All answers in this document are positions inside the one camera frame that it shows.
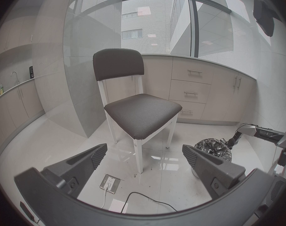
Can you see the grey chair with white legs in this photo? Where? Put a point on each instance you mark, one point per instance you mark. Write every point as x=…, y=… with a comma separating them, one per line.
x=143, y=116

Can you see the window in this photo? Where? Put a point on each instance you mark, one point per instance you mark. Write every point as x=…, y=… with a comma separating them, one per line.
x=157, y=20

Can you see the beige cabinet with drawers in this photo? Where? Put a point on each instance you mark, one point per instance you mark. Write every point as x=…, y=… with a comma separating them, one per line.
x=192, y=90

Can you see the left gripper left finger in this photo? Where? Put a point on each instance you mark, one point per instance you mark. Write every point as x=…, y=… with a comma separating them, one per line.
x=72, y=171

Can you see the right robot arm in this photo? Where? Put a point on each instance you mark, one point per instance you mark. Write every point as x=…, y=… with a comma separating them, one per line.
x=268, y=134

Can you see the curved metal tap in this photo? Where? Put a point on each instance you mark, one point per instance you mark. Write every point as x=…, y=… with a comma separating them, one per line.
x=18, y=80

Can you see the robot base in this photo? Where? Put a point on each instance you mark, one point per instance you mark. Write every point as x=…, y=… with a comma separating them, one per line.
x=278, y=189

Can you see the black plastic bag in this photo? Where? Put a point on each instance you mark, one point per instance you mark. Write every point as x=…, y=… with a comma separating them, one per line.
x=211, y=147

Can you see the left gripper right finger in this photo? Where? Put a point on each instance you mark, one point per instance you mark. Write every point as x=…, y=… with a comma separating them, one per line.
x=216, y=173

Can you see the beige kitchen counter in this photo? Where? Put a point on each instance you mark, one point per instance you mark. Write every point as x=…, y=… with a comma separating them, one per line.
x=15, y=102

